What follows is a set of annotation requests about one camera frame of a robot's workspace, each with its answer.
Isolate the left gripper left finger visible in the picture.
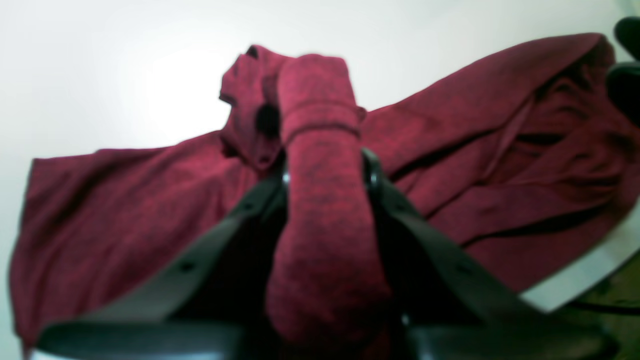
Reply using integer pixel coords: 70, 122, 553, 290
35, 162, 290, 360

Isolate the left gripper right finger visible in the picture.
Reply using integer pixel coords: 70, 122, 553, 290
362, 148, 618, 360

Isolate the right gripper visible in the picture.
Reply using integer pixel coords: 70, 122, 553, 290
606, 16, 640, 127

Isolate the dark red t-shirt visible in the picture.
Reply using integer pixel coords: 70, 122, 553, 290
9, 33, 639, 360

